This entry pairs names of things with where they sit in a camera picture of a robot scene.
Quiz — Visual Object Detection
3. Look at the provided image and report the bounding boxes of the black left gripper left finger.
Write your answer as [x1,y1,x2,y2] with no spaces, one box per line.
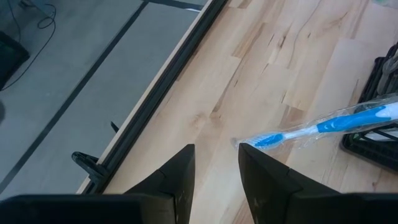
[0,143,197,224]

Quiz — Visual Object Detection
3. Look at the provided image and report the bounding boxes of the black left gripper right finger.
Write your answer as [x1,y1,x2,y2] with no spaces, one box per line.
[238,142,398,224]

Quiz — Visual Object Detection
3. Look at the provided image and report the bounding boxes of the black wire basket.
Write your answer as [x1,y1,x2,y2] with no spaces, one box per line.
[340,42,398,172]

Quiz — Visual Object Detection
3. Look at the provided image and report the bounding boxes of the black equipment case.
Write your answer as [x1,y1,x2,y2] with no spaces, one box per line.
[0,30,31,90]

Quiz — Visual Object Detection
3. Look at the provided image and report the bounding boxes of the black aluminium table frame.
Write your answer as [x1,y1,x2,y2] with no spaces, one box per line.
[76,0,229,195]

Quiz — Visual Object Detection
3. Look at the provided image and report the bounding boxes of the thin black cable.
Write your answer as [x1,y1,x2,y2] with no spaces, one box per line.
[0,0,57,91]

